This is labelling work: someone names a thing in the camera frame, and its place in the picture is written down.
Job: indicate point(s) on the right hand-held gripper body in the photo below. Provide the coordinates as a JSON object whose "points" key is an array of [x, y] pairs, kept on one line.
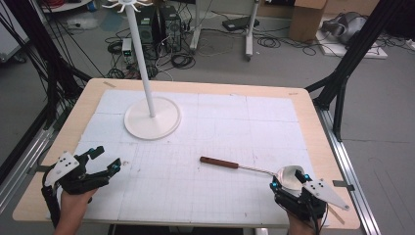
{"points": [[321, 193]]}

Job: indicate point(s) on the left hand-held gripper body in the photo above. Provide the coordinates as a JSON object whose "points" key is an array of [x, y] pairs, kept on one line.
{"points": [[62, 167]]}

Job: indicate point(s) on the white hook rack stand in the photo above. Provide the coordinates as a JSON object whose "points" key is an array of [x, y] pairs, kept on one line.
{"points": [[141, 49]]}

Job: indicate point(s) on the person's right hand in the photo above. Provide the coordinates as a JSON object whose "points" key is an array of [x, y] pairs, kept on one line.
{"points": [[300, 225]]}

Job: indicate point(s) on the person's left hand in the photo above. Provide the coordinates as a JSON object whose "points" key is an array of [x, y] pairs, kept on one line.
{"points": [[74, 206]]}

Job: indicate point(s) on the wooden table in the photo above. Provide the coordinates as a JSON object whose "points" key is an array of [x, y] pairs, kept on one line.
{"points": [[98, 84]]}

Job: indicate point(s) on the white grid mat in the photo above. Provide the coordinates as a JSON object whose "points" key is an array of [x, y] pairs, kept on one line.
{"points": [[212, 130]]}

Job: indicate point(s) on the small grey power supply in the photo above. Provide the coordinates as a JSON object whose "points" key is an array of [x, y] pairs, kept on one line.
{"points": [[127, 50]]}

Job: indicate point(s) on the black computer tower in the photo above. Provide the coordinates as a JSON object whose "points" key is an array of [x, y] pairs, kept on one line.
{"points": [[146, 24], [170, 27]]}

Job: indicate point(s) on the white flat board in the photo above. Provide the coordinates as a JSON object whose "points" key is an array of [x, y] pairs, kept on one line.
{"points": [[359, 50]]}

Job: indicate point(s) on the white stand leg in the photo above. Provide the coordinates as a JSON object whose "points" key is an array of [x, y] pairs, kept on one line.
{"points": [[250, 36], [195, 32]]}

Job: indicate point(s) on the round white tabletop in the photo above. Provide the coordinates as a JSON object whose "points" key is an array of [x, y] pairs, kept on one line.
{"points": [[65, 5]]}

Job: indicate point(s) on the cardboard box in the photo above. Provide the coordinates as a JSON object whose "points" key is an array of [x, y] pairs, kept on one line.
{"points": [[306, 21]]}

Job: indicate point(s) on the grey bag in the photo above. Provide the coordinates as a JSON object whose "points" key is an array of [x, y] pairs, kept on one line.
{"points": [[345, 26]]}

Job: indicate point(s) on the black flat box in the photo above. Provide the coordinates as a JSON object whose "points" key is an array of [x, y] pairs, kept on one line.
{"points": [[239, 23]]}

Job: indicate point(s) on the metal bracket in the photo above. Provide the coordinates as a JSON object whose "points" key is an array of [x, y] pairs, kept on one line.
{"points": [[39, 169], [343, 185]]}

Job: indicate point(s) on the aluminium rail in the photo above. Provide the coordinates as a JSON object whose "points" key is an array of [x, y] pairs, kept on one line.
{"points": [[350, 173], [23, 166]]}

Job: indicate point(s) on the black metal frame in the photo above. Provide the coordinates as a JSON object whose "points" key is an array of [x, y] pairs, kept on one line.
{"points": [[52, 75], [354, 55]]}

